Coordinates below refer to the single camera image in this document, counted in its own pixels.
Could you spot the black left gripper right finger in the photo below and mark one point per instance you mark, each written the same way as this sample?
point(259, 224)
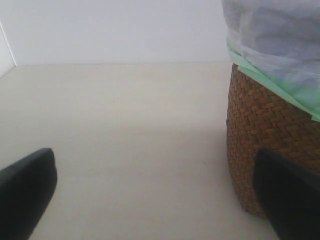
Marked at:
point(289, 195)

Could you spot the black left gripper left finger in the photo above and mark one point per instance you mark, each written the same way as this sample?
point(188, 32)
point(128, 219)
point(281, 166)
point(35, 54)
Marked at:
point(26, 189)

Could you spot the woven wicker waste basket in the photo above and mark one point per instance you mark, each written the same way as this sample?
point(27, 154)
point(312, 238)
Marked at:
point(258, 118)

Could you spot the white green plastic bin liner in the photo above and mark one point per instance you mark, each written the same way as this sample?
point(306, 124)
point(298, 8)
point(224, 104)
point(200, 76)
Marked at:
point(277, 44)

